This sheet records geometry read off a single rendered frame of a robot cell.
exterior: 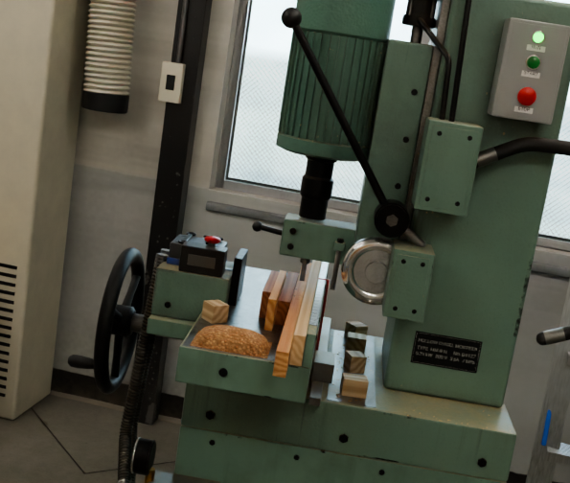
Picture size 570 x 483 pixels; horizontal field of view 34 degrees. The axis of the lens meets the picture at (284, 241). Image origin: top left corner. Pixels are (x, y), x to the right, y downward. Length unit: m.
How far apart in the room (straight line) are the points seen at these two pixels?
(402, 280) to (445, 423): 0.26
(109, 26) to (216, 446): 1.79
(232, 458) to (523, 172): 0.71
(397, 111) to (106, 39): 1.62
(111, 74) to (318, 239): 1.54
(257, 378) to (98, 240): 1.99
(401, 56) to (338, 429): 0.66
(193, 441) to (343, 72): 0.70
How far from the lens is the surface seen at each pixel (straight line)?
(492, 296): 1.72
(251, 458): 1.70
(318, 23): 1.68
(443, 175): 1.58
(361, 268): 1.66
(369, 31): 1.69
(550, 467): 2.51
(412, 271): 1.60
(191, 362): 1.51
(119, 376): 1.94
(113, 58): 3.16
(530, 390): 3.27
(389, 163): 1.70
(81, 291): 3.49
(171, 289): 1.72
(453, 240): 1.69
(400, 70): 1.69
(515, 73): 1.61
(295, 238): 1.76
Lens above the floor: 1.39
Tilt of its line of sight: 12 degrees down
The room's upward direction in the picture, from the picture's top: 9 degrees clockwise
